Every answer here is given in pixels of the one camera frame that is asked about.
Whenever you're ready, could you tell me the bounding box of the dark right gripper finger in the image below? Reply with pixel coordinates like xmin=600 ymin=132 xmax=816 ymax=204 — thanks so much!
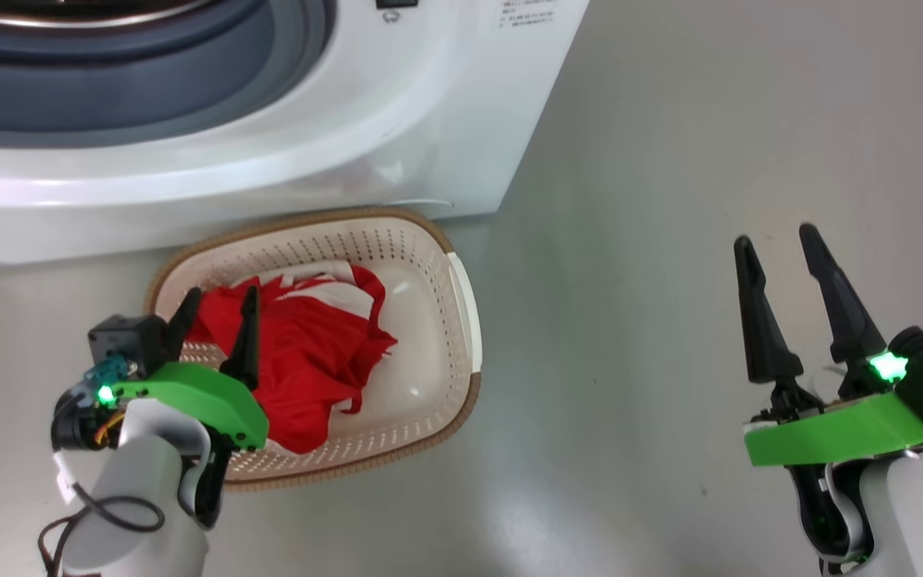
xmin=798 ymin=223 xmax=887 ymax=377
xmin=734 ymin=236 xmax=805 ymax=385

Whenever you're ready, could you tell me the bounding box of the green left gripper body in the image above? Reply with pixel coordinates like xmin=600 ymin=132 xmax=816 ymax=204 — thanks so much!
xmin=101 ymin=361 xmax=270 ymax=450

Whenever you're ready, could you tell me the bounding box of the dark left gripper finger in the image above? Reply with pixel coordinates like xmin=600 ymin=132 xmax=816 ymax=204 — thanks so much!
xmin=220 ymin=285 xmax=260 ymax=391
xmin=163 ymin=287 xmax=203 ymax=361

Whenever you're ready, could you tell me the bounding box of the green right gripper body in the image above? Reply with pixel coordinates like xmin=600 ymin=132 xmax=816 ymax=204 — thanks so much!
xmin=744 ymin=377 xmax=923 ymax=467

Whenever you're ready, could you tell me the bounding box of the red cloth garment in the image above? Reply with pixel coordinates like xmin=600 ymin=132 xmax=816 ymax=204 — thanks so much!
xmin=185 ymin=276 xmax=398 ymax=455

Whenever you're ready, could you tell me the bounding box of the red and white garment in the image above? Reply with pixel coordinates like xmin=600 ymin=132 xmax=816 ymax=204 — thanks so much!
xmin=257 ymin=263 xmax=389 ymax=337

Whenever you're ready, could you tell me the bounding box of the cream perforated laundry basket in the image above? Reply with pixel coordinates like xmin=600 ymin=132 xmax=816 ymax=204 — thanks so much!
xmin=145 ymin=207 xmax=482 ymax=491

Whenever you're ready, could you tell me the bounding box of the white front-load washing machine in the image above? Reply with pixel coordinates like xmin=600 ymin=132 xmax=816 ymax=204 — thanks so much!
xmin=0 ymin=0 xmax=590 ymax=269

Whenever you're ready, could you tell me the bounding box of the teal left camera connector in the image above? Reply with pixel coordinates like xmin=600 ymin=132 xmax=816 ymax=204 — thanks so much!
xmin=83 ymin=358 xmax=126 ymax=385

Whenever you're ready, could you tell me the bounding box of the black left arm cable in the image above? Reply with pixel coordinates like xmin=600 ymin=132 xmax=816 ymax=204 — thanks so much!
xmin=37 ymin=485 xmax=166 ymax=577

